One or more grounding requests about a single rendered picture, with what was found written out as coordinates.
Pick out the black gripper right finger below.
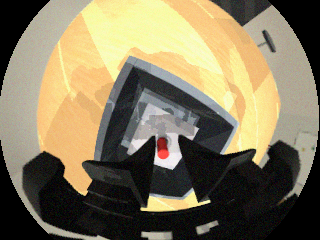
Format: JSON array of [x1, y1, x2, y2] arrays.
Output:
[[177, 135, 257, 203]]

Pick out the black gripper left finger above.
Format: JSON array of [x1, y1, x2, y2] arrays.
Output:
[[81, 135, 156, 208]]

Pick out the red peg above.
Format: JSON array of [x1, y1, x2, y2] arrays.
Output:
[[156, 137, 169, 159]]

